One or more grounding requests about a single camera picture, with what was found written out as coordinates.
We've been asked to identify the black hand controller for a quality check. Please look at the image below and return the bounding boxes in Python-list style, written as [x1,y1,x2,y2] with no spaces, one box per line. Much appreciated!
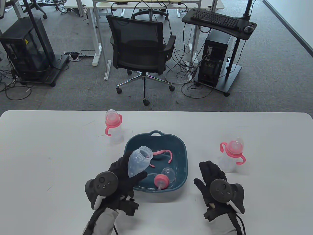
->
[210,179,245,215]
[85,171,120,211]

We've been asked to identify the clear baby bottle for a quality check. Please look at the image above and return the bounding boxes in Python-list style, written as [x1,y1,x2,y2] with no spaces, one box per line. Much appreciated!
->
[127,146,154,178]

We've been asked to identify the black computer tower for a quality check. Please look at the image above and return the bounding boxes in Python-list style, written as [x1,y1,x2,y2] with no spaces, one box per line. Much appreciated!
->
[197,30,233,88]

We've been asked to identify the black cable bundle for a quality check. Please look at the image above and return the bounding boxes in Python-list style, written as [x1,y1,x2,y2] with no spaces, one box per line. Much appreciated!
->
[165,32,213,99]
[0,70,32,101]

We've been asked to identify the black swivel chair base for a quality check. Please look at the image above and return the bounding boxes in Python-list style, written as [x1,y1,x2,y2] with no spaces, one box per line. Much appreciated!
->
[132,9,169,21]
[29,0,48,20]

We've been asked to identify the black keyboard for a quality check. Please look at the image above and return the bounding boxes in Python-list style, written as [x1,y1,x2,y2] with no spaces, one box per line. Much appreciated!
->
[190,9,239,30]

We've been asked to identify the white power strip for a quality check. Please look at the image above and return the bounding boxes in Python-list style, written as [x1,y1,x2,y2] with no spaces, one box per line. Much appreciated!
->
[184,61,196,81]
[64,52,85,61]

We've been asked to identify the black mesh office chair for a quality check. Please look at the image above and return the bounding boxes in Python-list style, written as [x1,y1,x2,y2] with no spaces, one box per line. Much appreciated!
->
[106,15,176,106]

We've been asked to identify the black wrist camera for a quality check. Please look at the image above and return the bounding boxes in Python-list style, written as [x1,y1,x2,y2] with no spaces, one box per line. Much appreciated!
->
[120,198,140,216]
[204,207,215,222]

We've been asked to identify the black rolling pole cart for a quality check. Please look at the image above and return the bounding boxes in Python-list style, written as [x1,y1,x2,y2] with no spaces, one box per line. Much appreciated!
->
[15,0,70,87]

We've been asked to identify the baby bottle with pink handles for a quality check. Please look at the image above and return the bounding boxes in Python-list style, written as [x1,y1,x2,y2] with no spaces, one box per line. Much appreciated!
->
[105,109,124,145]
[218,138,246,173]

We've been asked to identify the black glass computer case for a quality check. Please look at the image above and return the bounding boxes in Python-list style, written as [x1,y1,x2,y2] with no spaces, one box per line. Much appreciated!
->
[0,18,55,79]

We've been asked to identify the pink bottle collar with nipple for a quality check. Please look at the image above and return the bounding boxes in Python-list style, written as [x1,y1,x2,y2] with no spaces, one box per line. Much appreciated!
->
[154,174,170,191]

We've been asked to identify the silver metal rail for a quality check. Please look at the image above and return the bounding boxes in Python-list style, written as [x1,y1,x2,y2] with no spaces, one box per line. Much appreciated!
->
[104,60,112,81]

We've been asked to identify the clear dome bottle cap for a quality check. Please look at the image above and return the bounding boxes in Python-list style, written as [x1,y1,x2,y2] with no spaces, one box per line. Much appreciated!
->
[161,167,177,183]

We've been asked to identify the pink bottle handle ring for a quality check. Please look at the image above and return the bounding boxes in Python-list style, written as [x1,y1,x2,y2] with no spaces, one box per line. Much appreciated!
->
[149,149,173,168]

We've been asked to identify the person's right hand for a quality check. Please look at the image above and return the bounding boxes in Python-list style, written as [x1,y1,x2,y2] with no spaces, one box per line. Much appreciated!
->
[194,161,228,209]

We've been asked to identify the teal plastic basin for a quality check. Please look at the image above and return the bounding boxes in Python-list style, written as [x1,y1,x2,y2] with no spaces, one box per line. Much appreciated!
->
[124,130,188,193]

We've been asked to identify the white metal frame desk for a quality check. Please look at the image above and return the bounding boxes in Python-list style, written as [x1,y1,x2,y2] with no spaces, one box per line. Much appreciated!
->
[92,0,202,67]

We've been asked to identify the black rolling keyboard stand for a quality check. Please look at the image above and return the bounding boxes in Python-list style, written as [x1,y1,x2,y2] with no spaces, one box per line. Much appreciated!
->
[181,0,257,96]

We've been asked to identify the person's left hand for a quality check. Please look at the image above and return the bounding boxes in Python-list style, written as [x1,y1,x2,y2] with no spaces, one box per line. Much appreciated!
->
[108,151,148,204]

